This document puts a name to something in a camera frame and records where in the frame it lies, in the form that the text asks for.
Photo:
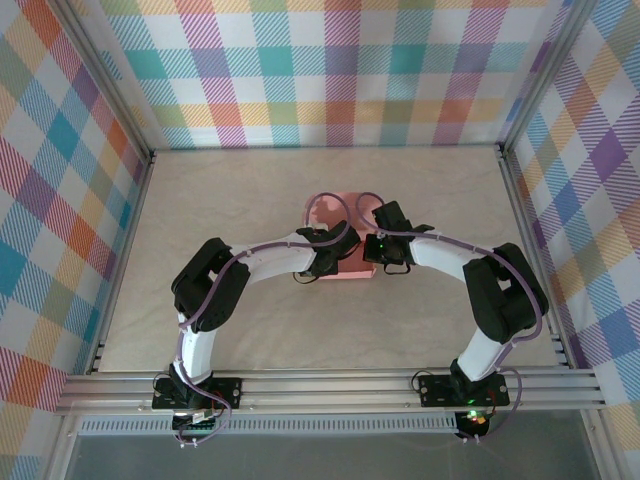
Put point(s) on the wide aluminium mounting rail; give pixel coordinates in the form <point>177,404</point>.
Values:
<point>325,392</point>

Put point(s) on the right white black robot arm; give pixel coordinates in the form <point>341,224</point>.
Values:
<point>502,300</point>

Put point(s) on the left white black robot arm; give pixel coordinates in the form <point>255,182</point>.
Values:
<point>210,290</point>

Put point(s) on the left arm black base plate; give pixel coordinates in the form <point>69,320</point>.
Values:
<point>227,392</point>

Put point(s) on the aluminium frame post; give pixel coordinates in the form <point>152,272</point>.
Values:
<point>107,80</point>
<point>542,75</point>

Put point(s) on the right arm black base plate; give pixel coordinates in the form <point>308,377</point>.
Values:
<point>435,392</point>

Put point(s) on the aluminium side rail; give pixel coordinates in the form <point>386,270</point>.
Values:
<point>533,250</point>
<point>122,260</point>

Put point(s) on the pink paper box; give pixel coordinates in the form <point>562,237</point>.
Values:
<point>320,210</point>

